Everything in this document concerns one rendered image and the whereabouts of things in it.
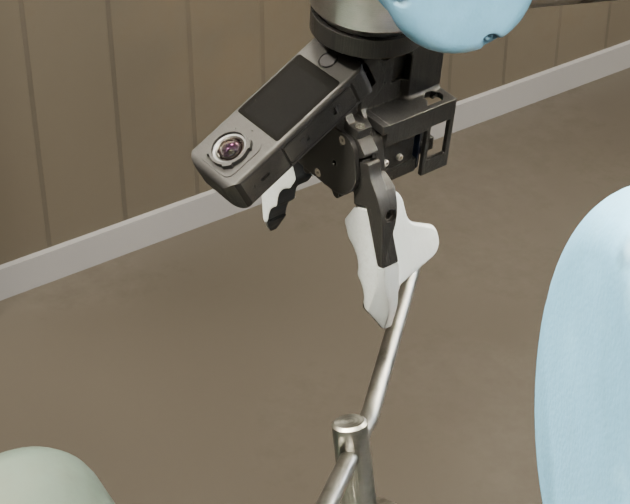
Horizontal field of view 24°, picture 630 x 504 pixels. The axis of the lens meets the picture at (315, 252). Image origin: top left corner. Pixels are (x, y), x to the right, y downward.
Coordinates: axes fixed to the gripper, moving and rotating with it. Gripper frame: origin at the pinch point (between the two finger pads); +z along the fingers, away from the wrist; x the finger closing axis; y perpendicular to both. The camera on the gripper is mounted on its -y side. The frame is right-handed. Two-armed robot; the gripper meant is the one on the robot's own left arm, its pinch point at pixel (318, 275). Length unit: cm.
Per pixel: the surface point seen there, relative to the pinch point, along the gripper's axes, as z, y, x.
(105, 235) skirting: 151, 87, 173
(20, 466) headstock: 7.5, -22.0, 2.3
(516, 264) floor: 151, 161, 111
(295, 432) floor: 148, 83, 95
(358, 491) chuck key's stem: 3.2, -8.0, -14.5
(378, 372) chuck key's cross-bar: 2.1, -1.1, -8.0
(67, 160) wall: 130, 80, 177
